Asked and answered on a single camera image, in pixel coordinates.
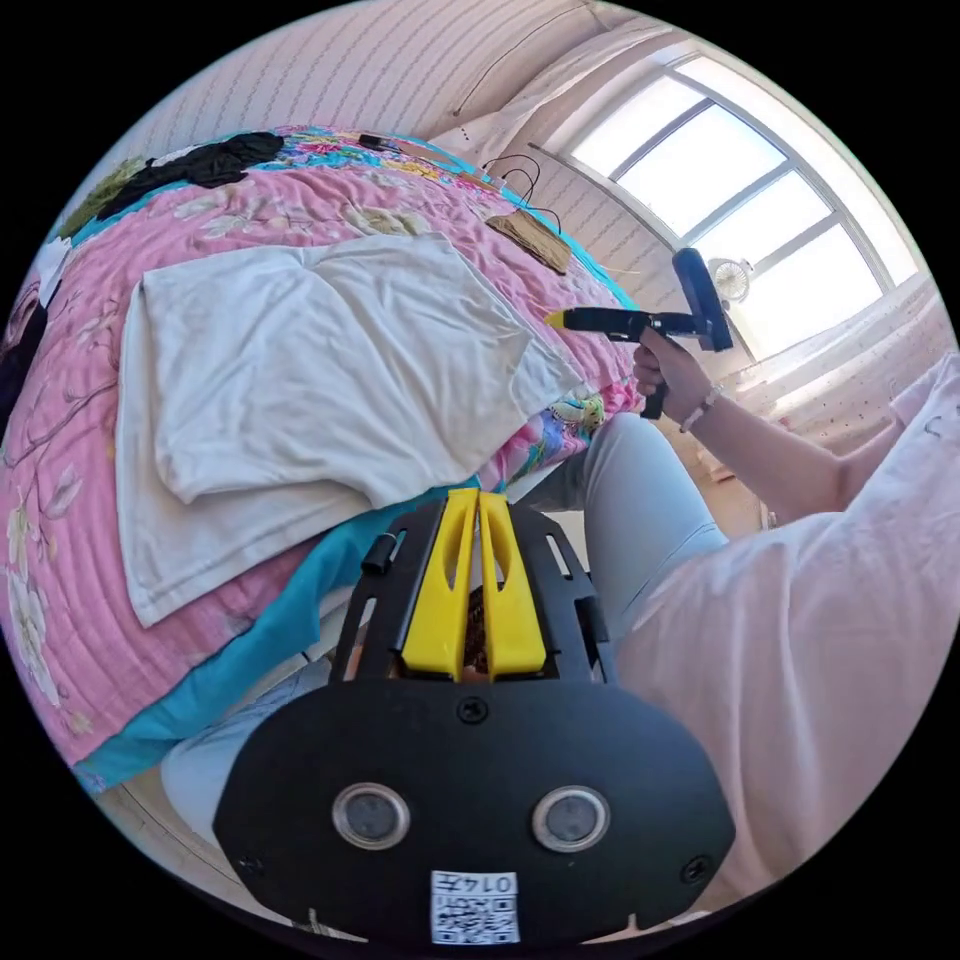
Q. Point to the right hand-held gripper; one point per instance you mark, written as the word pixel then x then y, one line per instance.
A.
pixel 611 322

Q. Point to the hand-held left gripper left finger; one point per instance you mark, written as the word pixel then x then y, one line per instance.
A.
pixel 435 600

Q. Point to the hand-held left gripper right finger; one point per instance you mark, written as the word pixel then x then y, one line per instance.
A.
pixel 514 607

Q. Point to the white short sleeve shirt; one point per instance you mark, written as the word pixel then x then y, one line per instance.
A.
pixel 300 360

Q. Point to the person's right forearm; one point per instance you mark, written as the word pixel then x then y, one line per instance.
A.
pixel 772 457

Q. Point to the person's right hand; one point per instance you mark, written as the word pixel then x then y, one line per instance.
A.
pixel 671 375

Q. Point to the brown woven straw item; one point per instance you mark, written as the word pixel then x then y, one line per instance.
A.
pixel 529 236

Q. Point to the small white fan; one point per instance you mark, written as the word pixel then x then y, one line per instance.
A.
pixel 730 280

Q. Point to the window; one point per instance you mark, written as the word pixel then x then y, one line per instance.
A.
pixel 712 157

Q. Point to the person's body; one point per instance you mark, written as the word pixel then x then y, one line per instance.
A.
pixel 787 637

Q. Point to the bed with pink floral quilt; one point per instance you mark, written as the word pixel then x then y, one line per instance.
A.
pixel 240 214

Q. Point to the pile of clothes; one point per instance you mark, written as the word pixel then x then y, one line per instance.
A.
pixel 202 169

